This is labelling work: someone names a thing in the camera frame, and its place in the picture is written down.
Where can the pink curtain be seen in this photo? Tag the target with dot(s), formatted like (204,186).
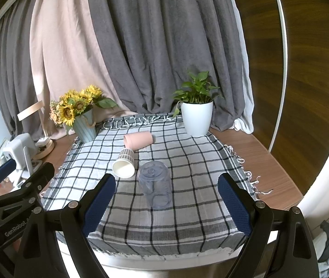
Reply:
(66,63)

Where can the sunflower bouquet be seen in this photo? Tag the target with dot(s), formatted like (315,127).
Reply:
(72,105)

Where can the pink cup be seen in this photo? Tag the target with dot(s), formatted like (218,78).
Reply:
(139,140)

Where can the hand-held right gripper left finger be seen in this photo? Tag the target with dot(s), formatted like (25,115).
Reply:
(99,205)

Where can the grey curtain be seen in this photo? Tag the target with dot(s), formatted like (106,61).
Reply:
(14,78)
(164,43)

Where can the pale blue ribbed vase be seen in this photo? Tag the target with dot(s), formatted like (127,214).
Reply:
(85,129)

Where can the clear plastic cup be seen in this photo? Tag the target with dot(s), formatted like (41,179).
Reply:
(154,186)

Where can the round wooden tray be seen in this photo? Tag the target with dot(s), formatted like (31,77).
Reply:
(45,149)

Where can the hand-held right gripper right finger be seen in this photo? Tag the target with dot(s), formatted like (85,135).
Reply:
(235,205)

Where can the white curved strip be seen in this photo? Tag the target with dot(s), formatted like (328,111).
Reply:
(281,63)

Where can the white boxy device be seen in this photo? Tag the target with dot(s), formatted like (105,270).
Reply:
(20,150)

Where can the white sheer curtain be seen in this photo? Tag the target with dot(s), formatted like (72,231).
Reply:
(247,98)

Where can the white patterned paper cup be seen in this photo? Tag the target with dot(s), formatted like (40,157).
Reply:
(123,166)

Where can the checked tablecloth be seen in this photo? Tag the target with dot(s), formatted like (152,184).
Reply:
(187,165)

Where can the green plant in white pot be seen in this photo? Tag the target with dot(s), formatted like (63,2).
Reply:
(197,118)

